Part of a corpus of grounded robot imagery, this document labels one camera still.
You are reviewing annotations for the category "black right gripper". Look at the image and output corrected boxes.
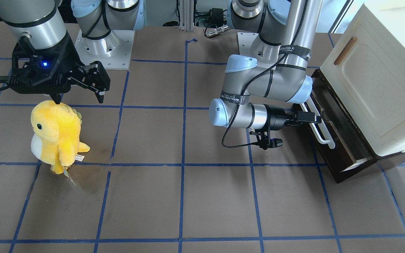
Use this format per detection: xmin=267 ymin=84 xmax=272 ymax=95
xmin=7 ymin=33 xmax=111 ymax=105

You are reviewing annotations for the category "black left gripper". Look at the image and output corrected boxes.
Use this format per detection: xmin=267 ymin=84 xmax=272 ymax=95
xmin=265 ymin=105 xmax=322 ymax=131

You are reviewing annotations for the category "dark wooden drawer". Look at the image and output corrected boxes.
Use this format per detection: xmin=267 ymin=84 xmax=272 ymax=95
xmin=310 ymin=69 xmax=405 ymax=183

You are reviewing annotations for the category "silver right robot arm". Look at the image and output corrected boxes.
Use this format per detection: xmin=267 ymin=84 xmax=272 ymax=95
xmin=0 ymin=0 xmax=145 ymax=104

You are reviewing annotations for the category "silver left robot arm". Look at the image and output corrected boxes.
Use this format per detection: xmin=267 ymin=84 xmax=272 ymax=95
xmin=209 ymin=0 xmax=323 ymax=129

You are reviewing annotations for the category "yellow plush dinosaur toy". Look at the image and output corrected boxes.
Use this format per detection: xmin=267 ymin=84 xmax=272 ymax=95
xmin=30 ymin=100 xmax=90 ymax=178

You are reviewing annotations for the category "cream plastic cabinet box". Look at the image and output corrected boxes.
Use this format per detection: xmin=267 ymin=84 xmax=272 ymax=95
xmin=321 ymin=0 xmax=405 ymax=156

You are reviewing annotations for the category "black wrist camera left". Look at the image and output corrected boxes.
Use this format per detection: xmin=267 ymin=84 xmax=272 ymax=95
xmin=249 ymin=129 xmax=283 ymax=150

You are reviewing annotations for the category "aluminium frame post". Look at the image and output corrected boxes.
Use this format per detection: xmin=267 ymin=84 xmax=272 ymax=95
xmin=178 ymin=0 xmax=194 ymax=32

